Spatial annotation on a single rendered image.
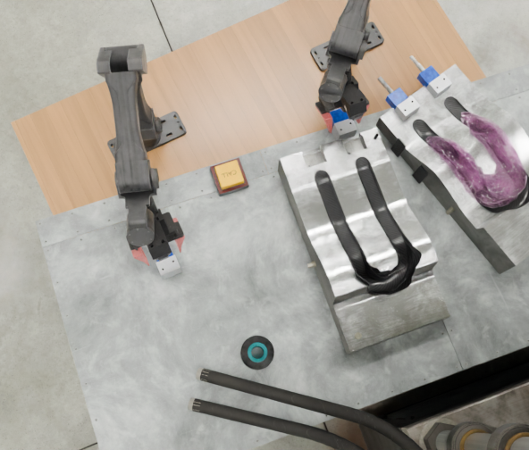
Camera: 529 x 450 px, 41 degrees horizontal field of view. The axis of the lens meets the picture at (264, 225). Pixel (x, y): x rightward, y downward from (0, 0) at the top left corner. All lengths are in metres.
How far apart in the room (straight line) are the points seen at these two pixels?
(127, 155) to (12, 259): 1.33
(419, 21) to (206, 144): 0.69
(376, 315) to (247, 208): 0.42
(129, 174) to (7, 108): 1.50
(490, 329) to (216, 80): 0.96
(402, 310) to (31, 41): 1.90
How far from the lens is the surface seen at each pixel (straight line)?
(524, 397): 1.88
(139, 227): 1.45
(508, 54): 3.08
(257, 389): 1.67
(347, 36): 1.67
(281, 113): 1.90
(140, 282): 1.78
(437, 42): 2.07
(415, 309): 1.74
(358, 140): 1.82
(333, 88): 1.66
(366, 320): 1.71
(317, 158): 1.79
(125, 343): 1.76
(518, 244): 1.80
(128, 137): 1.46
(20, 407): 2.64
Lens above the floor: 2.53
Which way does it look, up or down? 75 degrees down
